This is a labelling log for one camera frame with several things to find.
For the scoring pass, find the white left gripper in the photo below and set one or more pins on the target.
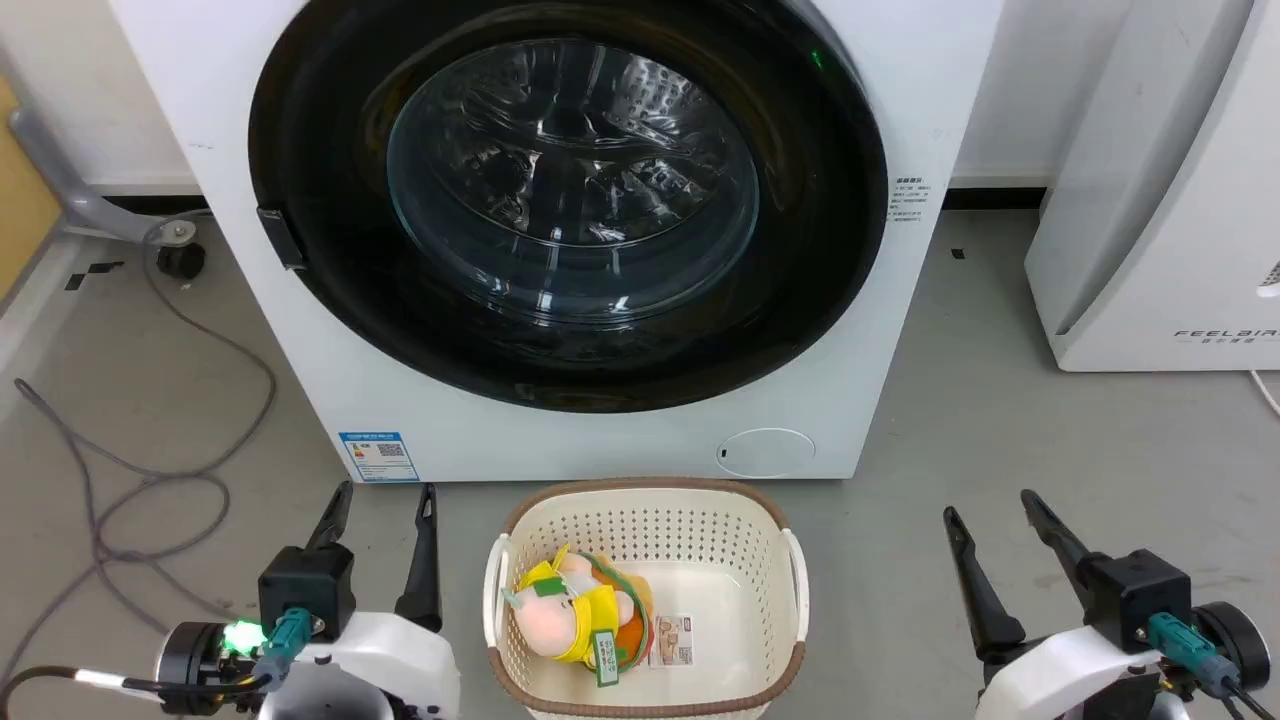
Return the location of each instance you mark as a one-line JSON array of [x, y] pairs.
[[390, 660]]

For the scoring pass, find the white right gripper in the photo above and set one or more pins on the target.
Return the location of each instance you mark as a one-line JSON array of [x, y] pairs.
[[1060, 675]]

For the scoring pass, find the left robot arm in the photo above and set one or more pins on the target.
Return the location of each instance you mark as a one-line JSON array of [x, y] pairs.
[[195, 660]]

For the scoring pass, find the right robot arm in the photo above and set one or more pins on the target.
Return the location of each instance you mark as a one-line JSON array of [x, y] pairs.
[[1235, 640]]

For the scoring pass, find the white front-load washing machine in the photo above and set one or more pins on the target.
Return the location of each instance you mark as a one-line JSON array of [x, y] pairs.
[[300, 400]]

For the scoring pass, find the round black glass washer door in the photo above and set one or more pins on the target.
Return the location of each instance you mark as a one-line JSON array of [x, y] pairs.
[[320, 120]]

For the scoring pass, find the blue energy label sticker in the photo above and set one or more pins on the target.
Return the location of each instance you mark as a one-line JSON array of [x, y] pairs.
[[379, 457]]

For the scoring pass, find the pink plush doll yellow outfit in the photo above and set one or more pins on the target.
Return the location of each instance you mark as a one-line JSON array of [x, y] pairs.
[[560, 625]]

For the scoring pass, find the green hang tag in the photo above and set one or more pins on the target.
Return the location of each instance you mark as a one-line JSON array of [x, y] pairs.
[[605, 658]]

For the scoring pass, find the round white filter cover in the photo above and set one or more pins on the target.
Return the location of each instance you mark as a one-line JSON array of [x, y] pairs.
[[766, 452]]

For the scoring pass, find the cream plastic laundry basket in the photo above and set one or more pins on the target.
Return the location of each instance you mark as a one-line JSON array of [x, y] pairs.
[[740, 560]]

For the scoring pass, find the small printed label card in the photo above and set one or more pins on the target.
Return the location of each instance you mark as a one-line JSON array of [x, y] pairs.
[[673, 640]]

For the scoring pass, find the white air purifier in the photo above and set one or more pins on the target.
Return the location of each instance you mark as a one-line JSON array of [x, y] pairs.
[[1150, 250]]

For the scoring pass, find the black caster wheel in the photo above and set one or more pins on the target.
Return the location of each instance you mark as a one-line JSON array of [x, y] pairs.
[[181, 261]]

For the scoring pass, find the small text sticker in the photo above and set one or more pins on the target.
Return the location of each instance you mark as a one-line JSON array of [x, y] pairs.
[[908, 200]]

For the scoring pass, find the wooden board panel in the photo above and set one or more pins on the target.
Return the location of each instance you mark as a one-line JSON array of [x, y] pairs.
[[22, 200]]

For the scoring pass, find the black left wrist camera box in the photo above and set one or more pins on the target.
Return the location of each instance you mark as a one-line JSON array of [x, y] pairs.
[[305, 590]]

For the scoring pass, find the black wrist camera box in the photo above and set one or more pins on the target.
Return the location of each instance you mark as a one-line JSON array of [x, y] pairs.
[[1140, 595], [305, 590]]

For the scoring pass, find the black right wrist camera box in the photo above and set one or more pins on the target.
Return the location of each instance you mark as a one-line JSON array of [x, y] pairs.
[[1140, 595]]

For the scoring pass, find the grey metal frame leg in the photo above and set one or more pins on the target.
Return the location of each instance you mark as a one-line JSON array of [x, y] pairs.
[[70, 195]]

